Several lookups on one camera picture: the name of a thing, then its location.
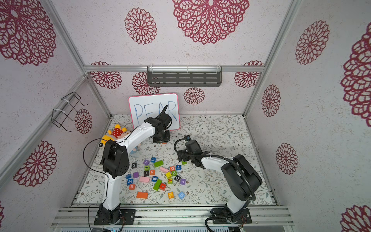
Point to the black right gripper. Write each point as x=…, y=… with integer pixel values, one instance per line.
x=182, y=156

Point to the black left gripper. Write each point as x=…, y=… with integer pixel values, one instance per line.
x=167, y=139

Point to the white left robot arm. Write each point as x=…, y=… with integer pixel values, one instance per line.
x=115, y=159

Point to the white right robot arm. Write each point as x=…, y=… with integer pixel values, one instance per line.
x=241, y=177

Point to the pink framed whiteboard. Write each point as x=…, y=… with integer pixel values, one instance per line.
x=142, y=107

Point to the black O block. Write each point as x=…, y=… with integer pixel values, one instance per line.
x=177, y=178

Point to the green rectangular block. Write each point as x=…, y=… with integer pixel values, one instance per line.
x=158, y=163

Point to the pink pig plush doll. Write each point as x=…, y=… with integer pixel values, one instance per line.
x=131, y=142

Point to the long green block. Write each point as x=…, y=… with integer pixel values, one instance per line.
x=157, y=184

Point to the yellow red plush toy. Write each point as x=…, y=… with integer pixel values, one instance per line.
x=116, y=133

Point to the pink flat block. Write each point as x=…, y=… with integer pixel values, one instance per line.
x=144, y=179

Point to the orange flat rectangular block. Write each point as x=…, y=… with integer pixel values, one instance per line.
x=142, y=195

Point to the orange B block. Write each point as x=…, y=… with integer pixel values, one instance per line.
x=132, y=187

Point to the grey wall shelf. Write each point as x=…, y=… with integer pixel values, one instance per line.
x=184, y=77

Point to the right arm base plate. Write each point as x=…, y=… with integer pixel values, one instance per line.
x=223, y=216

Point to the black wire wall rack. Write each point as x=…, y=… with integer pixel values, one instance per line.
x=59, y=116

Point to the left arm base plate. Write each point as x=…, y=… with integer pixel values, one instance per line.
x=115, y=216

